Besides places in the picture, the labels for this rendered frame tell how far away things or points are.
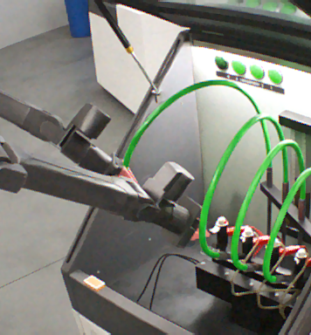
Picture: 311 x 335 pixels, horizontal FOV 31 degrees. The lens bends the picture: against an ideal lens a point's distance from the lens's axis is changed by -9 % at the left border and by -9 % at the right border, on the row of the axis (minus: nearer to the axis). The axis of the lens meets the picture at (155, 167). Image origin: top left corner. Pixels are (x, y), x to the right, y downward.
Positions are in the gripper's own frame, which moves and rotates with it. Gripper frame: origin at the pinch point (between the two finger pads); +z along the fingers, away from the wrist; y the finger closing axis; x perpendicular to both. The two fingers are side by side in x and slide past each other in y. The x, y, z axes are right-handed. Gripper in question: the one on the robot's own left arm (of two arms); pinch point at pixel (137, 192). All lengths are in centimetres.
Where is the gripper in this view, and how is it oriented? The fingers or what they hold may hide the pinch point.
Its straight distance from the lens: 132.9
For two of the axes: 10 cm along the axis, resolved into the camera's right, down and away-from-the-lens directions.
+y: -0.8, -2.7, 9.6
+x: -6.1, 7.7, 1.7
